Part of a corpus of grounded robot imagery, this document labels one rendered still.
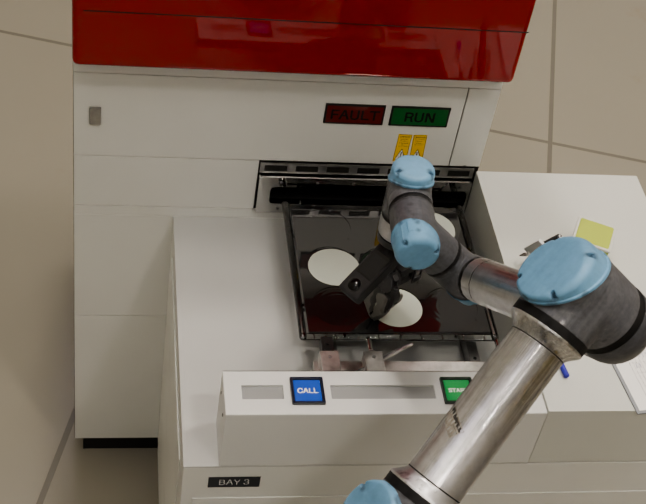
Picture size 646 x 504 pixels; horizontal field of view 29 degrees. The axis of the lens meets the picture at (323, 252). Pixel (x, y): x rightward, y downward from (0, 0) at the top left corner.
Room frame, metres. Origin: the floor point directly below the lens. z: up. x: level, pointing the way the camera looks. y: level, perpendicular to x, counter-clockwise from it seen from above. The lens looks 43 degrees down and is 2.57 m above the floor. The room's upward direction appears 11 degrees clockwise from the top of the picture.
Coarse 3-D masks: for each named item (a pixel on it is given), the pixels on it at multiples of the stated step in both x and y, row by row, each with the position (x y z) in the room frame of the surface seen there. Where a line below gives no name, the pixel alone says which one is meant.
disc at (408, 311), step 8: (408, 296) 1.69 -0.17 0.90; (400, 304) 1.66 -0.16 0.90; (408, 304) 1.67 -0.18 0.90; (416, 304) 1.67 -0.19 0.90; (392, 312) 1.64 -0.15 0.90; (400, 312) 1.64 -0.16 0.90; (408, 312) 1.65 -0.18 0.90; (416, 312) 1.65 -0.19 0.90; (384, 320) 1.62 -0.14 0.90; (392, 320) 1.62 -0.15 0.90; (400, 320) 1.62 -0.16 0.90; (408, 320) 1.63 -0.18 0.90; (416, 320) 1.63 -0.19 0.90
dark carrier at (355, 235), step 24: (312, 216) 1.86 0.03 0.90; (336, 216) 1.88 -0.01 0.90; (360, 216) 1.89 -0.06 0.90; (456, 216) 1.94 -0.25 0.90; (312, 240) 1.80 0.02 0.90; (336, 240) 1.81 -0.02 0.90; (360, 240) 1.82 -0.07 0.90; (312, 288) 1.66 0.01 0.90; (336, 288) 1.68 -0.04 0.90; (408, 288) 1.71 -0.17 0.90; (432, 288) 1.72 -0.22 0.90; (312, 312) 1.60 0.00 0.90; (336, 312) 1.61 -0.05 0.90; (360, 312) 1.63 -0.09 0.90; (432, 312) 1.66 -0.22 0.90; (456, 312) 1.67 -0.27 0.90; (480, 312) 1.68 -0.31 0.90
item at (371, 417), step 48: (240, 384) 1.35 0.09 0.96; (288, 384) 1.37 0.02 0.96; (336, 384) 1.39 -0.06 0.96; (384, 384) 1.41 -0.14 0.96; (432, 384) 1.43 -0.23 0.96; (240, 432) 1.29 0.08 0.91; (288, 432) 1.31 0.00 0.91; (336, 432) 1.33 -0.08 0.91; (384, 432) 1.35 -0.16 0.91; (528, 432) 1.41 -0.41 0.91
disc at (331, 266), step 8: (312, 256) 1.75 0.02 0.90; (320, 256) 1.75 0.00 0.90; (328, 256) 1.76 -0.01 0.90; (336, 256) 1.76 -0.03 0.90; (344, 256) 1.77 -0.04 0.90; (352, 256) 1.77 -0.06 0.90; (312, 264) 1.73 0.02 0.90; (320, 264) 1.73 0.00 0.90; (328, 264) 1.74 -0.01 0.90; (336, 264) 1.74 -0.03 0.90; (344, 264) 1.74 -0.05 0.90; (352, 264) 1.75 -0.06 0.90; (312, 272) 1.71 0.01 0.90; (320, 272) 1.71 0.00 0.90; (328, 272) 1.71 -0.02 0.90; (336, 272) 1.72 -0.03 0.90; (344, 272) 1.72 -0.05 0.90; (320, 280) 1.69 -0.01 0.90; (328, 280) 1.69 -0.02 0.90; (336, 280) 1.70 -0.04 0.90
